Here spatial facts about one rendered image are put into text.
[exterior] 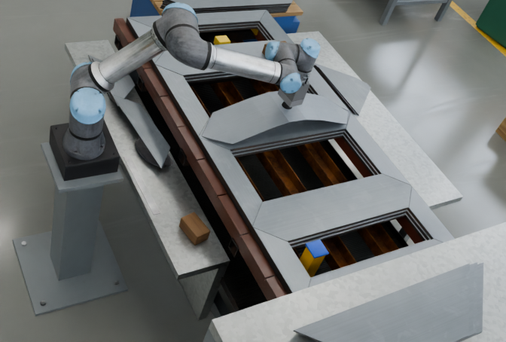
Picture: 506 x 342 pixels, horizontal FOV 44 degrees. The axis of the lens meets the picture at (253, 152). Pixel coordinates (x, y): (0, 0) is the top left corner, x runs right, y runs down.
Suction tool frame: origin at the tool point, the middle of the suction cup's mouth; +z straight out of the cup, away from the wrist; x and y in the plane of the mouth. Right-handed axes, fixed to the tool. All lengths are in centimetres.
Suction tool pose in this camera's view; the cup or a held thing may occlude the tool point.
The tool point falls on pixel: (285, 108)
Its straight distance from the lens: 251.9
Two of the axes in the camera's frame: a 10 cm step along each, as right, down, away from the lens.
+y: -5.4, -6.8, 5.0
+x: -8.0, 2.3, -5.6
